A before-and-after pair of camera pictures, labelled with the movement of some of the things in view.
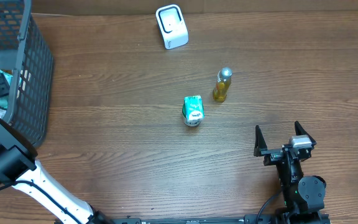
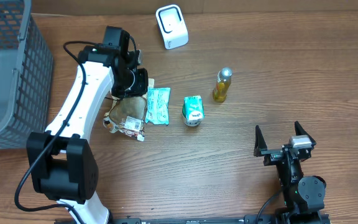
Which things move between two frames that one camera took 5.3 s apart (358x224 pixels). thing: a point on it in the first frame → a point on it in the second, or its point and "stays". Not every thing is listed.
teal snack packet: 2,101 → 158,105
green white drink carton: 192,110 stays
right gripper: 273,155 stays
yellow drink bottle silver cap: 223,81 stays
